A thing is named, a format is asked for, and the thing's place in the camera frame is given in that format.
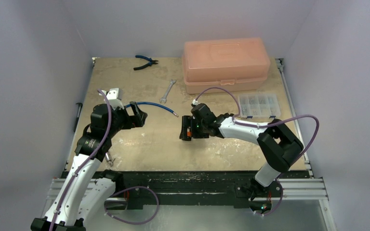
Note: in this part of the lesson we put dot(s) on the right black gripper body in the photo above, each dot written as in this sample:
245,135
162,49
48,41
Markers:
191,128

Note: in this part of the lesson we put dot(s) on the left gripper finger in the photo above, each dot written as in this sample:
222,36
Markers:
138,120
136,109

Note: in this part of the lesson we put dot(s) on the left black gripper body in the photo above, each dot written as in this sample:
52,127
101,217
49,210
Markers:
122,121

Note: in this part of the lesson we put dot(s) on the orange black padlock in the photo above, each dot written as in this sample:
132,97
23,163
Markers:
188,134

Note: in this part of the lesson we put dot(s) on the blue cable lock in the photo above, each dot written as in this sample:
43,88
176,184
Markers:
108,156

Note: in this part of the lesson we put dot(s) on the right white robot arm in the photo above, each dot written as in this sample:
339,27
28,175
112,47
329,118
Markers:
279,145

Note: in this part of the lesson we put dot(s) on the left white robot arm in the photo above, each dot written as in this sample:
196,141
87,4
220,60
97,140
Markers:
74,207

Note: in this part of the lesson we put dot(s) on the silver open end wrench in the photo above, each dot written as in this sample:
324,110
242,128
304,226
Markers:
163,99

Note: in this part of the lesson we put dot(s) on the clear plastic screw organizer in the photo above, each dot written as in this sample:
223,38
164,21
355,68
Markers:
259,105

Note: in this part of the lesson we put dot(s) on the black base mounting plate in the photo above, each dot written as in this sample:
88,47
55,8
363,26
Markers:
201,188

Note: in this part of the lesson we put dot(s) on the pink translucent plastic toolbox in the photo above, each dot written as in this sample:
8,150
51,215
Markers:
233,64

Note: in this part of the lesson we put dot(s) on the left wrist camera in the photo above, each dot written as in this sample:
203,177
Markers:
114,97

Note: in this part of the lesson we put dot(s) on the black handle tool at edge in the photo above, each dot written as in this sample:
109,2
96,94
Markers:
77,116

